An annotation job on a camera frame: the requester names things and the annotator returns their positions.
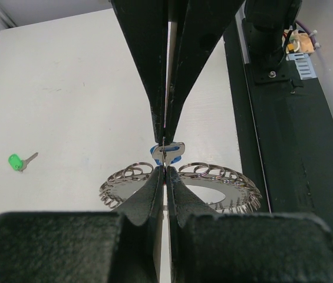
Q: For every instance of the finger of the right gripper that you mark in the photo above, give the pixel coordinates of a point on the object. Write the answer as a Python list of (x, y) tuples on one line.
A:
[(144, 24), (196, 28)]

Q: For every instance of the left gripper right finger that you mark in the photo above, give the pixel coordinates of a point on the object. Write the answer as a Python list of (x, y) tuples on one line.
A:
[(207, 246)]

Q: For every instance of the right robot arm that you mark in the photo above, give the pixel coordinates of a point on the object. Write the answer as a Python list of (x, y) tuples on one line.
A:
[(267, 21)]

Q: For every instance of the key with green tag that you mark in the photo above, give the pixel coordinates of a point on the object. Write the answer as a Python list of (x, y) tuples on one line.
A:
[(18, 164)]

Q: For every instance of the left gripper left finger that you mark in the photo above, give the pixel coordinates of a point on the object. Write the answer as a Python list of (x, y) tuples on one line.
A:
[(122, 245)]

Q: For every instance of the key with solid blue tag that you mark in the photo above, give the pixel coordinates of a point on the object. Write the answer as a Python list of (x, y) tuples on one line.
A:
[(168, 154)]

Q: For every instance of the metal disc keyring holder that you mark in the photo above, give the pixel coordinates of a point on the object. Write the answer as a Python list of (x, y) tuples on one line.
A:
[(221, 188)]

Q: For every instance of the left aluminium frame post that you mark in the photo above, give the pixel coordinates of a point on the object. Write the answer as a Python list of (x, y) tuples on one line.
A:
[(5, 19)]

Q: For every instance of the right white slotted cable duct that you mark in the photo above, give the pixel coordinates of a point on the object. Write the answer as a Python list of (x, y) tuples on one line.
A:
[(303, 64)]

